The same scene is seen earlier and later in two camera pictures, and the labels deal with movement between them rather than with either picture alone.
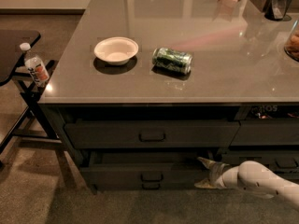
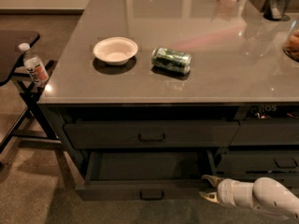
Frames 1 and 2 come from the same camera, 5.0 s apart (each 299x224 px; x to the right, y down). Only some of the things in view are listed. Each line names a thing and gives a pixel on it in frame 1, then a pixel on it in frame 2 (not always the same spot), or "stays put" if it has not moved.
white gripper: (219, 175) → (228, 191)
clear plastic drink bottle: (35, 65) stays put
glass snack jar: (291, 45) stays put
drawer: (277, 161) stays put
